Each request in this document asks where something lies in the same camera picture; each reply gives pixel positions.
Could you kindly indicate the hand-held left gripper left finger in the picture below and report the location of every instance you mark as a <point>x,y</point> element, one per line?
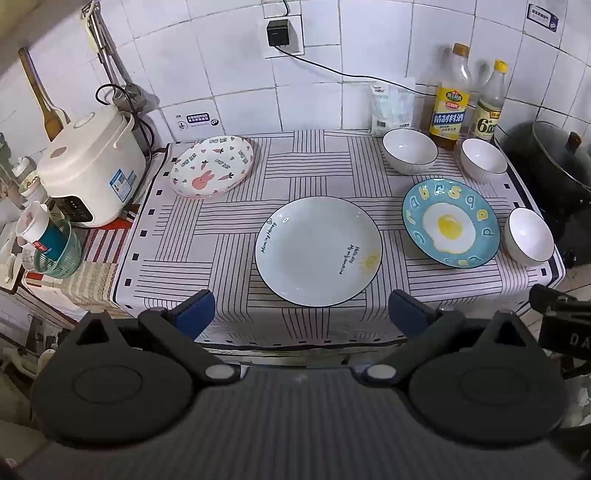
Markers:
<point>197,311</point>

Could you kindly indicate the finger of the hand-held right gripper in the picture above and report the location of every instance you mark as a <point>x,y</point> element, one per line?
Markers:
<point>542,297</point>

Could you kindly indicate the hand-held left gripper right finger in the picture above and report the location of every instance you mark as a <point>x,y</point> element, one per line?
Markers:
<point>406,314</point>

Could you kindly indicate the small white bowl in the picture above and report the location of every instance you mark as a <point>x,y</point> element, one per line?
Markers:
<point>482,157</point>
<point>528,233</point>

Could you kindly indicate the blue fried egg print plate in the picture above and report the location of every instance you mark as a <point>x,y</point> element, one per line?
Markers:
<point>450,226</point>

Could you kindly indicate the white plate with sun print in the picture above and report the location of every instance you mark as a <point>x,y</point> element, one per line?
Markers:
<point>318,249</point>

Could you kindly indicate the bunny and carrot print plate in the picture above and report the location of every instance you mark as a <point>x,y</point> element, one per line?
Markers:
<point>207,168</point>

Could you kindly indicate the large white bowl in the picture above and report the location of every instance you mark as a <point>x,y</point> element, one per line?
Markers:
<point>408,147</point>

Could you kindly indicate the black wok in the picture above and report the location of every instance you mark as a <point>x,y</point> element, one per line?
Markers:
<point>545,189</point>

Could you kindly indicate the beige checked cloth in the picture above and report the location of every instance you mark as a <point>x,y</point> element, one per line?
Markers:
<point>90,286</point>

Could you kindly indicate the red striped cloth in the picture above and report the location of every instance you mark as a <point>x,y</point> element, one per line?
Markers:
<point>106,242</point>

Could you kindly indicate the glass wok lid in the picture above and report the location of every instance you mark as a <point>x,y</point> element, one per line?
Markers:
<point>561,159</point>

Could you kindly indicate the green plastic basket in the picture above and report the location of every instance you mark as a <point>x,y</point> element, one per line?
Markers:
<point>64,258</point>

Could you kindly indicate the white rice cooker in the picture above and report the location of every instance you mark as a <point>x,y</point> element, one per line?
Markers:
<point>87,170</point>

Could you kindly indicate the vinegar bottle yellow cap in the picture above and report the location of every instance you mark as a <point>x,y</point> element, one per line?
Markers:
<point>490,120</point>

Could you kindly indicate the white cup with red label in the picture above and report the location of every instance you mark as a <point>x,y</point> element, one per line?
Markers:
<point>32,224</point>

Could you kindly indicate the cooking wine bottle yellow label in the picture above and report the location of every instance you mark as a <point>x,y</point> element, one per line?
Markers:
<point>449,113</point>

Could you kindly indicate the white salt bag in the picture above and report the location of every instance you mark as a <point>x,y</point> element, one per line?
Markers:
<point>387,108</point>

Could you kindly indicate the wooden spatula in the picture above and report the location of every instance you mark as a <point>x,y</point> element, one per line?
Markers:
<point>44,104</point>

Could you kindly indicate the hanging metal utensils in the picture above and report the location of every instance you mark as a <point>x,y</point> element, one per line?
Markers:
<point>113,64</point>

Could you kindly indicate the black plug adapter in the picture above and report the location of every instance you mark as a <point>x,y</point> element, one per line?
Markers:
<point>278,32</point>

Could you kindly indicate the small blue wall sticker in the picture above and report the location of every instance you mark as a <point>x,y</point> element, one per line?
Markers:
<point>197,121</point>

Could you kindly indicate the blue bordered wall sticker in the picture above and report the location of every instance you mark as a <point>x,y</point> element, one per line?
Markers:
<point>543,17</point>

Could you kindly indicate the white wall socket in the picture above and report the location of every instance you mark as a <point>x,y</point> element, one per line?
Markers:
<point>295,27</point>

